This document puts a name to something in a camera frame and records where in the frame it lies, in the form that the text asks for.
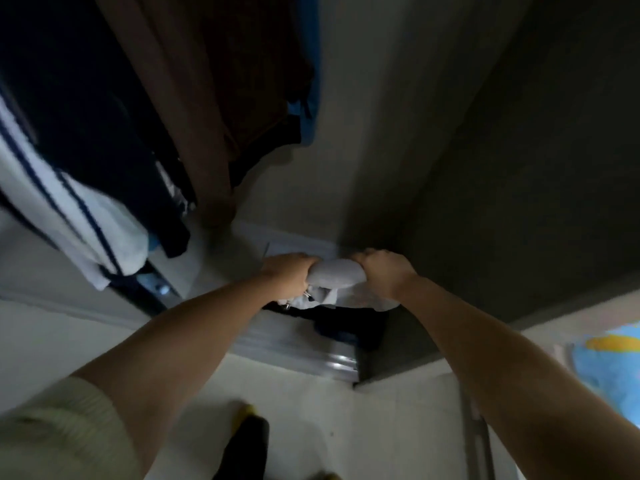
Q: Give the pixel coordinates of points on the black garment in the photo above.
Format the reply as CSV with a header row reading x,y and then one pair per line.
x,y
100,115

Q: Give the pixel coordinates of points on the grey wardrobe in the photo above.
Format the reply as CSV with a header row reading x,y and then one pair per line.
x,y
480,145

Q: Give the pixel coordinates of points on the person's black trousers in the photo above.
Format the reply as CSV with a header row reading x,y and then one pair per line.
x,y
245,450

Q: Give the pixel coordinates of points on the black printed t-shirt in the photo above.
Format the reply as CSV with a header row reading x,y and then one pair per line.
x,y
345,323

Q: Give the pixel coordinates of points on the person's right hand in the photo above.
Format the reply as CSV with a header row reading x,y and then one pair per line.
x,y
388,275

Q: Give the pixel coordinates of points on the brown garment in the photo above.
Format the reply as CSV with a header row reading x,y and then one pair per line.
x,y
230,85

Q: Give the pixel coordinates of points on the colourful patterned pillow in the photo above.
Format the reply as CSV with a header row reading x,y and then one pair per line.
x,y
610,370

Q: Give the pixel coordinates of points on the blue garment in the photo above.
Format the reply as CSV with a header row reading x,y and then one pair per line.
x,y
308,65

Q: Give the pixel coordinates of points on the person's left forearm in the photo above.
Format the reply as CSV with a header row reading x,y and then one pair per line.
x,y
170,365

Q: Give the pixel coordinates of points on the person's left hand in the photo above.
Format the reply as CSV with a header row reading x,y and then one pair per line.
x,y
288,275

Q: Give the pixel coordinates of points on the person's right forearm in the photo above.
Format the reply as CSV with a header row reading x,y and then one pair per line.
x,y
520,385

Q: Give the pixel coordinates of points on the yellow slipper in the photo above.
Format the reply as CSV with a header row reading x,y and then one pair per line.
x,y
243,415

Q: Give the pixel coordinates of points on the white bed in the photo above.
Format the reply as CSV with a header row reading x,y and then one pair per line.
x,y
475,435

